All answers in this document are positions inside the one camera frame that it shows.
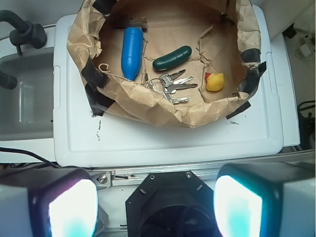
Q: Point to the blue plastic bowling pin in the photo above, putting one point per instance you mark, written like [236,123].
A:
[131,52]

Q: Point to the white plastic bin lid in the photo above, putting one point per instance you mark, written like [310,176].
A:
[82,139]

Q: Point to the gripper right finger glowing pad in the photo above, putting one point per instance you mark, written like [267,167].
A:
[275,199]

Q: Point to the black faucet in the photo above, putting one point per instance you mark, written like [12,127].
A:
[25,32]

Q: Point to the silver corner bracket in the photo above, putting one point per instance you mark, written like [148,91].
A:
[102,180]

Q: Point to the dark green plastic pickle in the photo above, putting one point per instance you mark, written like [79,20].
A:
[172,59]

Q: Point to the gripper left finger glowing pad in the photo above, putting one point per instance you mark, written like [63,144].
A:
[47,202]

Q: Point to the bunch of silver keys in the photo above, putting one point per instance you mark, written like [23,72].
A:
[168,84]

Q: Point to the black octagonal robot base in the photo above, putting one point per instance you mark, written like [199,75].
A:
[171,204]

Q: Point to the brown paper bag tray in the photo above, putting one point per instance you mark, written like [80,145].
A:
[224,36]

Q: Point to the aluminium extrusion rail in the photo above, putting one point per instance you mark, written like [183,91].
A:
[208,170]

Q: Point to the yellow rubber duck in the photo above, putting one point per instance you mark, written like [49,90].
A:
[214,82]

